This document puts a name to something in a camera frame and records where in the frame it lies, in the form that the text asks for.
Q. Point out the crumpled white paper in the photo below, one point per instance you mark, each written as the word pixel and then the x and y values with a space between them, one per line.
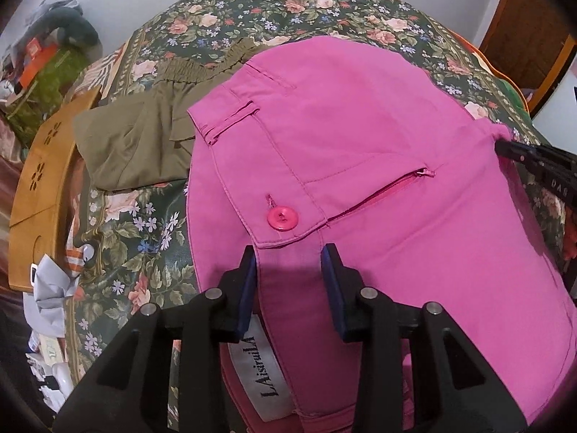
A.
pixel 44 309

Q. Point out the green patterned bag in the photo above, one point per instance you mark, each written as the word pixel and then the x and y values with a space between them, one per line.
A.
pixel 26 111

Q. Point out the orange box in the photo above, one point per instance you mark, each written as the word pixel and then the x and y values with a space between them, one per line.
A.
pixel 37 56

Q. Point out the floral bedspread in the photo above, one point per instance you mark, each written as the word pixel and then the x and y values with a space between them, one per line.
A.
pixel 145 255

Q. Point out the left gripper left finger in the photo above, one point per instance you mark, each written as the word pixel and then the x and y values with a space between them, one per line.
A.
pixel 126 389

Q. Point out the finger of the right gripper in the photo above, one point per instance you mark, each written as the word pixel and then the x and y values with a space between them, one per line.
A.
pixel 553 168

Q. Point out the wooden door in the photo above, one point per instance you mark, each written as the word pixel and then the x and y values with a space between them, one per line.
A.
pixel 529 42

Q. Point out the wooden board with flower cutouts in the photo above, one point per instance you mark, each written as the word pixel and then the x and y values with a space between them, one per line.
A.
pixel 38 224

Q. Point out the olive green shorts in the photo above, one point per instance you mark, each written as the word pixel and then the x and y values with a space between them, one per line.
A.
pixel 148 138

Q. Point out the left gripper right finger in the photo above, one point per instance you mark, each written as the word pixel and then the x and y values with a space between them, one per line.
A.
pixel 419 371

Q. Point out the pink pants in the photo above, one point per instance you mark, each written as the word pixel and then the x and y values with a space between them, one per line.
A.
pixel 330 141

